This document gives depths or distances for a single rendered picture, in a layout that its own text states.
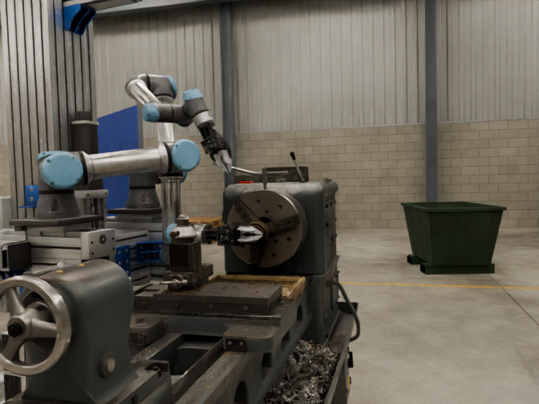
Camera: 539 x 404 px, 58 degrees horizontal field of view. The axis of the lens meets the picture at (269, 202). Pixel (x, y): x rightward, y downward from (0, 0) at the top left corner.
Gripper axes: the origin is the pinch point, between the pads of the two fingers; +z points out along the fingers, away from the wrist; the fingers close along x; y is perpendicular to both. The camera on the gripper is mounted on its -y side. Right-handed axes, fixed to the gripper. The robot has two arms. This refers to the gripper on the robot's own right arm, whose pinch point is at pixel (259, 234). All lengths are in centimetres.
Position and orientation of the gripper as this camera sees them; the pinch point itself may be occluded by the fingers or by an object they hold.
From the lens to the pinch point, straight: 177.7
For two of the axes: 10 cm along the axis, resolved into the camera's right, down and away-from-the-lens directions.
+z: 9.7, 0.0, -2.6
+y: -2.6, 0.4, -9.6
